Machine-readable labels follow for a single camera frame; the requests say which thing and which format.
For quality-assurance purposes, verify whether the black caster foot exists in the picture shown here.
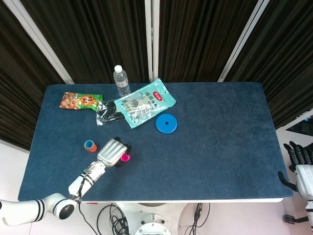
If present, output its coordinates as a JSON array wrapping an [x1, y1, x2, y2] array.
[[283, 214, 310, 224]]

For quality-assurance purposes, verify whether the clear water bottle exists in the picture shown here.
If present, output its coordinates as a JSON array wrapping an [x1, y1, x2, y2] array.
[[113, 65, 132, 97]]

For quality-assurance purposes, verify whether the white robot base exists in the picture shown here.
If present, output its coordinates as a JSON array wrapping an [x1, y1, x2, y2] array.
[[114, 202, 194, 235]]

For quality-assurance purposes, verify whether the blue round disc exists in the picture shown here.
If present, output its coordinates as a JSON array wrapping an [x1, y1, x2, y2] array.
[[155, 114, 179, 135]]

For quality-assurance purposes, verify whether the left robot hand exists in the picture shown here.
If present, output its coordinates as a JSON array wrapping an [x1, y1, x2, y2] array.
[[97, 136, 133, 168]]

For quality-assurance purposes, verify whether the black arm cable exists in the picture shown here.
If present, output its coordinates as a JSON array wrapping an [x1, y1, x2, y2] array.
[[77, 176, 99, 235]]

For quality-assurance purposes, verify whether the black thin floor cable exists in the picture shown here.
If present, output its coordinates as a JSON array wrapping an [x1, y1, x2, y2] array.
[[183, 202, 211, 235]]

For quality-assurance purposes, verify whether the clear black plastic bag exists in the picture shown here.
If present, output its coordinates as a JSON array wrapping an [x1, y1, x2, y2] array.
[[95, 99, 127, 126]]

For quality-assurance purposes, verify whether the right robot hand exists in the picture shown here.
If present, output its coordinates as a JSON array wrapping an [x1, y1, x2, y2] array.
[[278, 141, 313, 196]]

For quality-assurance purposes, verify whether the black coiled floor cable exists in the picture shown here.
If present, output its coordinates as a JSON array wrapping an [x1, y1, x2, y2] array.
[[96, 203, 130, 235]]

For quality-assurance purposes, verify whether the white partition frame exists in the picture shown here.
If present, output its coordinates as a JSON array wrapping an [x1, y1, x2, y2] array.
[[217, 0, 269, 83], [2, 0, 74, 85], [144, 0, 160, 83]]

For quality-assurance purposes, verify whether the green orange snack bag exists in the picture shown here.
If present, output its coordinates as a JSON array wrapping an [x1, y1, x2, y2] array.
[[59, 92, 104, 111]]

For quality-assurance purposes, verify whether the dark brown curtain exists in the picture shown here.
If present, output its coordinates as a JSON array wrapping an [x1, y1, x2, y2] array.
[[0, 0, 67, 150], [158, 0, 259, 83], [224, 0, 313, 129], [21, 0, 150, 85]]

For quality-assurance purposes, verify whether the teal snack pouch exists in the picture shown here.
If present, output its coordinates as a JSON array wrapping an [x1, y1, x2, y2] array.
[[113, 78, 177, 129]]

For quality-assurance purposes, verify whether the blue table cloth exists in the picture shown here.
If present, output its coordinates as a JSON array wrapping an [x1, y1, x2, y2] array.
[[17, 82, 294, 203]]

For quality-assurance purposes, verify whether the dark background equipment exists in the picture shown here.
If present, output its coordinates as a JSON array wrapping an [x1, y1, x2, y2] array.
[[285, 117, 313, 136]]

